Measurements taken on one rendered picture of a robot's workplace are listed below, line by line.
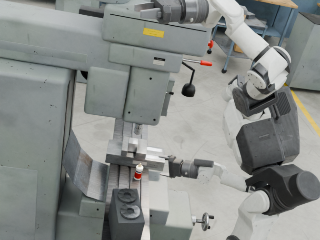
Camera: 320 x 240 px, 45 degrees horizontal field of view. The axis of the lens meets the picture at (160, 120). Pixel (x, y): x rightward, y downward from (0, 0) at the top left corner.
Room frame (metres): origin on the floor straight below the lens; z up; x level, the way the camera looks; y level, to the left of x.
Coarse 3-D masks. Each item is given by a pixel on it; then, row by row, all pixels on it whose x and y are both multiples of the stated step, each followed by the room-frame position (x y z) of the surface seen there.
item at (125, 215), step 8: (112, 192) 1.40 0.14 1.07; (120, 192) 1.38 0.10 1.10; (128, 192) 1.39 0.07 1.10; (136, 192) 1.41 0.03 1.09; (112, 200) 1.37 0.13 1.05; (120, 200) 1.33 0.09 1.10; (128, 200) 1.33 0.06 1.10; (136, 200) 1.36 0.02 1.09; (112, 208) 1.34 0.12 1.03; (120, 208) 1.28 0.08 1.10; (128, 208) 1.29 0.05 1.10; (136, 208) 1.30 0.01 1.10; (112, 216) 1.32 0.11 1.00; (120, 216) 1.24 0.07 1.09; (128, 216) 1.24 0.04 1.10; (136, 216) 1.25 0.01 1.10; (112, 224) 1.29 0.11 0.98; (120, 224) 1.20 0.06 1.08; (128, 224) 1.21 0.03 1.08; (136, 224) 1.23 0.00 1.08; (112, 232) 1.26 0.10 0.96; (120, 232) 1.21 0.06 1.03; (128, 232) 1.22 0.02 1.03; (136, 232) 1.23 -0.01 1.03
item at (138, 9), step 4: (136, 4) 1.18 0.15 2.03; (140, 4) 1.18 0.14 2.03; (144, 4) 1.19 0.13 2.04; (148, 4) 1.19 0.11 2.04; (152, 4) 1.20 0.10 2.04; (136, 8) 1.18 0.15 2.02; (140, 8) 1.18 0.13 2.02; (144, 8) 1.19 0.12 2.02; (148, 8) 1.20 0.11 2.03; (152, 8) 1.20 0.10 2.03
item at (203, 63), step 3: (183, 60) 1.67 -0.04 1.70; (186, 60) 1.67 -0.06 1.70; (189, 60) 1.68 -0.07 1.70; (192, 60) 1.68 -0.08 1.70; (195, 60) 1.68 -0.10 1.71; (201, 60) 1.69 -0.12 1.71; (204, 60) 1.70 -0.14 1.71; (201, 63) 1.68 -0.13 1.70; (204, 63) 1.68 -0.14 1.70; (207, 63) 1.68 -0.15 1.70; (210, 63) 1.69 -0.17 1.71
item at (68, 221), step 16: (64, 192) 1.71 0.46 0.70; (80, 192) 1.74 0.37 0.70; (176, 192) 1.93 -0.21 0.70; (64, 208) 1.58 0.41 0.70; (176, 208) 1.79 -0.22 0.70; (64, 224) 1.55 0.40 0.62; (80, 224) 1.56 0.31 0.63; (96, 224) 1.58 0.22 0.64; (176, 224) 1.66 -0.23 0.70; (192, 224) 1.70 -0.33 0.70
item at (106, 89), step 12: (96, 72) 1.60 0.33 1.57; (108, 72) 1.61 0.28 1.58; (120, 72) 1.62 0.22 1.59; (96, 84) 1.60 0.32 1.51; (108, 84) 1.61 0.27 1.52; (120, 84) 1.62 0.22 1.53; (96, 96) 1.60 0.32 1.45; (108, 96) 1.61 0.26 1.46; (120, 96) 1.62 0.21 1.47; (84, 108) 1.60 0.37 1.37; (96, 108) 1.60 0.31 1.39; (108, 108) 1.61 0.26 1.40; (120, 108) 1.62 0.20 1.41
